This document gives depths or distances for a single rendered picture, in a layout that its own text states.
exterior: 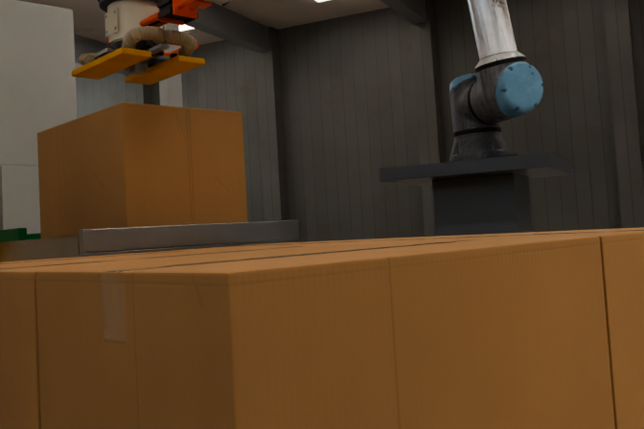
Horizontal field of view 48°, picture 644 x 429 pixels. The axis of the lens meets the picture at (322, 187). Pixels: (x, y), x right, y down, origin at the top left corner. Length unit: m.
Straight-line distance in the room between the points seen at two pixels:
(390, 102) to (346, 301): 10.74
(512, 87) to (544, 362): 1.35
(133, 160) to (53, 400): 1.21
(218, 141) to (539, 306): 1.45
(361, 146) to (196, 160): 9.40
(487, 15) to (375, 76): 9.33
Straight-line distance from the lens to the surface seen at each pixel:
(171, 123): 2.11
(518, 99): 2.17
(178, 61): 2.33
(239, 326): 0.58
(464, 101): 2.31
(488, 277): 0.81
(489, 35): 2.23
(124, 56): 2.25
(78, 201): 2.29
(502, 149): 2.32
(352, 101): 11.62
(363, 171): 11.43
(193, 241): 2.05
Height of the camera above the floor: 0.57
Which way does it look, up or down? 3 degrees up
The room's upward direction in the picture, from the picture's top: 3 degrees counter-clockwise
